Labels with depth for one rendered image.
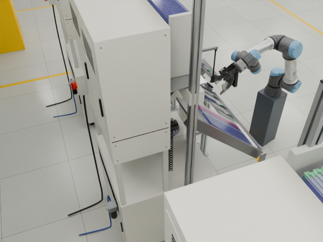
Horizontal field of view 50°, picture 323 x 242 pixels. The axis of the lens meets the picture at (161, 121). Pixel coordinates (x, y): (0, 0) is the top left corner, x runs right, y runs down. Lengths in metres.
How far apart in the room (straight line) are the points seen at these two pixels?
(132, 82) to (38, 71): 3.13
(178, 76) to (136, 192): 0.82
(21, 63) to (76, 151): 1.83
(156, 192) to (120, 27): 1.11
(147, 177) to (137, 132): 0.60
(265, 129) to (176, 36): 1.84
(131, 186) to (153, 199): 0.16
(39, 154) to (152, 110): 1.96
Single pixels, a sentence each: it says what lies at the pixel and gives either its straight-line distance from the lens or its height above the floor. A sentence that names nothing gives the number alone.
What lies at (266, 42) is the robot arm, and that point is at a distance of 2.61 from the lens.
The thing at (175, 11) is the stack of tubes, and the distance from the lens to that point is 1.74.
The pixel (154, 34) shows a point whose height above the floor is 1.70.
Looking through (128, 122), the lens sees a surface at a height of 1.27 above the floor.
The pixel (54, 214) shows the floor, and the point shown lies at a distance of 2.97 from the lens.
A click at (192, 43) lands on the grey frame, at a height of 1.64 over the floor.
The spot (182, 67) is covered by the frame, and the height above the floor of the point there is 1.44.
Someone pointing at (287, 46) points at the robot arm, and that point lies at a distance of 2.62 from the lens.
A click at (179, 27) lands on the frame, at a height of 1.65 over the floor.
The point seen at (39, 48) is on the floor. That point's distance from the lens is 5.08.
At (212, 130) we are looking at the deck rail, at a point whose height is 1.06.
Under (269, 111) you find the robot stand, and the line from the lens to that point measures 3.13.
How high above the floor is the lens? 2.37
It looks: 42 degrees down
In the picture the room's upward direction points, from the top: 1 degrees counter-clockwise
